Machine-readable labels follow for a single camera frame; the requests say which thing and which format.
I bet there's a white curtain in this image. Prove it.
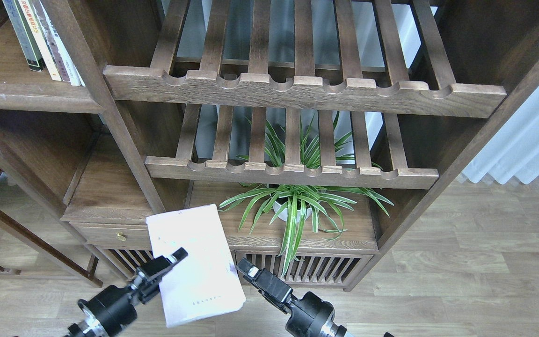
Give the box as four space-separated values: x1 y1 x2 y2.
462 87 539 184

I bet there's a white upright book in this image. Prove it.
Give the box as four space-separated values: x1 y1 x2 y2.
40 0 81 86
73 65 86 86

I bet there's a wooden furniture at left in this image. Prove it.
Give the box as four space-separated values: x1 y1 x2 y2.
0 170 102 287

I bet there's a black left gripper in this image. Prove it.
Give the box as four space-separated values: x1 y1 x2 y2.
132 248 188 305

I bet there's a white plant pot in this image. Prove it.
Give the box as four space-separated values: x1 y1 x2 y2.
272 197 312 223

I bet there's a dark wooden bookshelf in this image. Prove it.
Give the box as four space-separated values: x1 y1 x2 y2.
0 0 539 292

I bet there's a colourful 300 paperback book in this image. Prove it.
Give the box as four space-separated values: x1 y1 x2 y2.
18 0 69 82

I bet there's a lavender white paperback book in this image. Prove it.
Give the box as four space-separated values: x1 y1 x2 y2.
146 204 246 328

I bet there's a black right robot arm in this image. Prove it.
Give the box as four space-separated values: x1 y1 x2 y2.
237 258 353 337

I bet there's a green and black thick book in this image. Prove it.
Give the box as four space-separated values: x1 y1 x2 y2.
2 0 44 71

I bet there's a spider plant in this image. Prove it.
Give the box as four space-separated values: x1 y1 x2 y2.
219 111 394 277

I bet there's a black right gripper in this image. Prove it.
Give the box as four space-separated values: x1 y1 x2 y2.
237 258 298 314

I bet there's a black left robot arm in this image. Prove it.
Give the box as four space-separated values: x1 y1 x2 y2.
66 248 188 337

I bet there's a brass drawer knob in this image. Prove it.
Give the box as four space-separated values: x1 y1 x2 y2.
116 232 127 242

